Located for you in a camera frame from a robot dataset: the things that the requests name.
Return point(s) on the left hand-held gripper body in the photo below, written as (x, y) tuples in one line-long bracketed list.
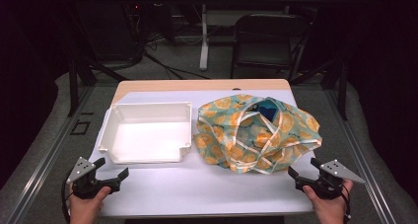
[(81, 171)]

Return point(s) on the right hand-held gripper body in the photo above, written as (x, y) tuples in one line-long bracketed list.
[(338, 172)]

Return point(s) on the white plastic box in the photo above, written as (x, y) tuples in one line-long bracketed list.
[(148, 138)]

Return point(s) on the orange-print fabric bag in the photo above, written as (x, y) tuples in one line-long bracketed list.
[(249, 141)]

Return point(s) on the person's right hand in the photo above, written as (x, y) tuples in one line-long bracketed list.
[(330, 210)]

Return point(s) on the person's left hand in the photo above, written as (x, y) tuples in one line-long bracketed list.
[(85, 210)]

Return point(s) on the black metal stand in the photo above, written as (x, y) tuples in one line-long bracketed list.
[(343, 92), (73, 86)]

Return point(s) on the black folding chair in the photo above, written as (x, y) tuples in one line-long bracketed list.
[(267, 53)]

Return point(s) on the dark cabinet with red light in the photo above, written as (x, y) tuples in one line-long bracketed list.
[(108, 30)]

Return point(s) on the white desk leg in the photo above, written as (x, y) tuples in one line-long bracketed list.
[(204, 46)]

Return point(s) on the aluminium floor rail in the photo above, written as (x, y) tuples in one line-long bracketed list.
[(358, 158), (42, 161)]

